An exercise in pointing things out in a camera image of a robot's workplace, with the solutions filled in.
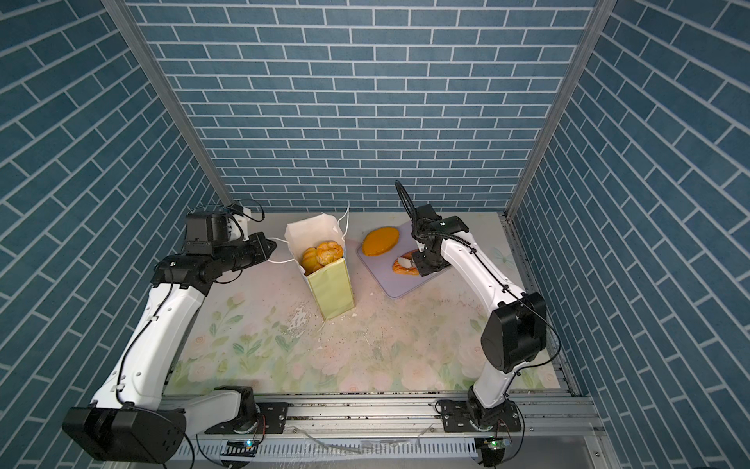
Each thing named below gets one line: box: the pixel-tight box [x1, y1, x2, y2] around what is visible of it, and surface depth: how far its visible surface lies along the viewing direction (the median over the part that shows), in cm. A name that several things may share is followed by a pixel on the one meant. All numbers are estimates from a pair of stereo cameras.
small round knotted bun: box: [316, 240, 344, 266], surface depth 88 cm
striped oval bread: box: [300, 247, 324, 276], surface depth 91 cm
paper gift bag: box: [284, 213, 356, 322], surface depth 85 cm
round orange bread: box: [362, 226, 400, 257], surface depth 108 cm
